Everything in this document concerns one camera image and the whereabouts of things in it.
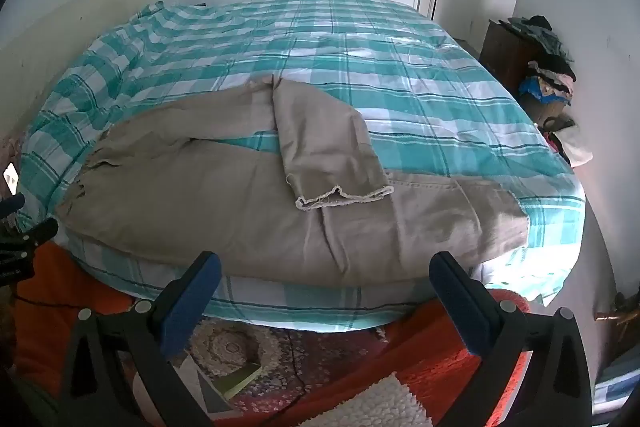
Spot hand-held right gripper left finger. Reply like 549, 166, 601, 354
56, 251, 223, 427

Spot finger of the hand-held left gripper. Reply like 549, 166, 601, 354
20, 218, 60, 249
0, 193, 26, 219

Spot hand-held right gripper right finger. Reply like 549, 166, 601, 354
429, 251, 593, 427

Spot beige pants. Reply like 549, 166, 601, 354
54, 74, 532, 284

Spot orange rug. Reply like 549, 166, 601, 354
15, 239, 531, 427

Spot grey booklet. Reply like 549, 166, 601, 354
172, 349, 236, 415

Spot yellow-green book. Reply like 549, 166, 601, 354
220, 361, 263, 400

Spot white knobbly mat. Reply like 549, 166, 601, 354
320, 372, 433, 427

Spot maroon patterned carpet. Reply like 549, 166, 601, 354
190, 317, 396, 414

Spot wooden furniture piece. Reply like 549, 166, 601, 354
594, 292, 631, 348

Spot teal plaid fabric piece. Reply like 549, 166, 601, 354
592, 352, 640, 413

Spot beige headboard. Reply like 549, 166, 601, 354
0, 0, 163, 142

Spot white cloth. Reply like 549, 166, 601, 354
550, 124, 594, 168

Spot wicker basket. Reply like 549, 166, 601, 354
520, 94, 571, 128

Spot teal plaid bed cover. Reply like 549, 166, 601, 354
17, 0, 587, 334

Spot pile of clothes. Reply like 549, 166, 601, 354
507, 14, 578, 105

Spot dark wooden cabinet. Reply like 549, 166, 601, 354
479, 19, 538, 98

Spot black cable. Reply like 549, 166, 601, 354
270, 329, 308, 427

